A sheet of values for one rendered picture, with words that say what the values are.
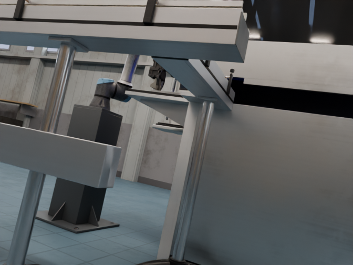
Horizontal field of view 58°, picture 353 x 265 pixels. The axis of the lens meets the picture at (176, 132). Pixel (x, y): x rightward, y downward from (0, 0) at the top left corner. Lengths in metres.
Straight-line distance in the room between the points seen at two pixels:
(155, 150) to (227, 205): 4.76
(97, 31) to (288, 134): 0.97
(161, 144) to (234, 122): 4.68
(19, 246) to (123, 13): 0.74
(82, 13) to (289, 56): 1.00
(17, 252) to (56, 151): 0.32
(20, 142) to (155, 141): 5.29
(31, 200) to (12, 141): 0.19
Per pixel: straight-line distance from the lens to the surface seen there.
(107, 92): 2.33
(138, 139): 6.30
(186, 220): 1.41
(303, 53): 1.66
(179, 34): 0.86
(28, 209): 1.08
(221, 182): 1.58
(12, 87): 9.28
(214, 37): 0.82
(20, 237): 1.10
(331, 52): 1.67
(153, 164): 6.25
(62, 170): 0.97
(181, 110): 1.79
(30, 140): 1.06
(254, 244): 1.58
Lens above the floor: 0.54
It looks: 5 degrees up
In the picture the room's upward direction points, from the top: 12 degrees clockwise
